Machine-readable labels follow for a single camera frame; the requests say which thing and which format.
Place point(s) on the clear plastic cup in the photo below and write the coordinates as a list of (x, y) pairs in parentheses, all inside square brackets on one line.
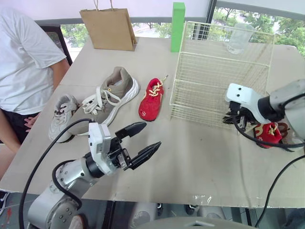
[(239, 38)]

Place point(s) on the brown paper bag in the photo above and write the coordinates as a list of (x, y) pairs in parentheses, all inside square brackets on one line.
[(109, 28)]

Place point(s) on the green block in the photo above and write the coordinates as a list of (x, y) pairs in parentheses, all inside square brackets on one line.
[(178, 28)]

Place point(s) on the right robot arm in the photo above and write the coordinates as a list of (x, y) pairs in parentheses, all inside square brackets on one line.
[(291, 100)]

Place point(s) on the robot body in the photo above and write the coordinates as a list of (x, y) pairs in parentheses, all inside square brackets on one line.
[(190, 223)]

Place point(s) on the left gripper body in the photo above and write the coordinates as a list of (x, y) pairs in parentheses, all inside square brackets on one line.
[(118, 156)]

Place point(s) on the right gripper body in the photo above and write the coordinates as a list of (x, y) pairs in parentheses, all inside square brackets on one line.
[(240, 117)]

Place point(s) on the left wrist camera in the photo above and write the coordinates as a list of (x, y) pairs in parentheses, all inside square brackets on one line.
[(101, 140)]

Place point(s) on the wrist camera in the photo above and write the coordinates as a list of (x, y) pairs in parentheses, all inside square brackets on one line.
[(101, 140), (245, 95)]

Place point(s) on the person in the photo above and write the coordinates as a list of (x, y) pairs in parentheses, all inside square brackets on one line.
[(21, 59)]

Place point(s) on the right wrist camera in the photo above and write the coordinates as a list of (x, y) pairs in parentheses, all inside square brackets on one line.
[(245, 95)]

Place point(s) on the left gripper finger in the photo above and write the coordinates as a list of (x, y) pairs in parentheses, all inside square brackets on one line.
[(147, 152), (133, 128)]

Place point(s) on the small red shoe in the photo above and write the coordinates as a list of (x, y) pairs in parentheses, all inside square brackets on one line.
[(268, 134), (150, 105)]

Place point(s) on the large taupe sneaker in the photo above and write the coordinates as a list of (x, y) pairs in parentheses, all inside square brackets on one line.
[(114, 95)]

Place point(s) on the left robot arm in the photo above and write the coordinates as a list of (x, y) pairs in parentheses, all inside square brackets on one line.
[(62, 176)]

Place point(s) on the small white sneaker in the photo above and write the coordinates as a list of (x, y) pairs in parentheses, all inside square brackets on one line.
[(60, 119)]

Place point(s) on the black chair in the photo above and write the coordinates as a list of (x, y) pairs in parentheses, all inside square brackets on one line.
[(56, 35)]

